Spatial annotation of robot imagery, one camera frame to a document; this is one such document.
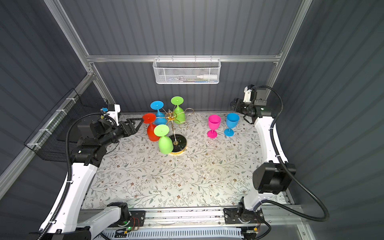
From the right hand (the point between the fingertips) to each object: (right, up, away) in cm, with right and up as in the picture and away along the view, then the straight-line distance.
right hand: (238, 105), depth 80 cm
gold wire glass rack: (-34, -21, +22) cm, 46 cm away
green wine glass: (-39, -21, -2) cm, 44 cm away
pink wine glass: (-10, -8, +20) cm, 24 cm away
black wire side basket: (-87, -19, -16) cm, 91 cm away
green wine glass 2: (-32, -5, 0) cm, 33 cm away
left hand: (-49, -9, -13) cm, 51 cm away
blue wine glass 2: (-44, -7, +7) cm, 45 cm away
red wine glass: (-47, -7, -2) cm, 48 cm away
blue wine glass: (0, -8, +14) cm, 16 cm away
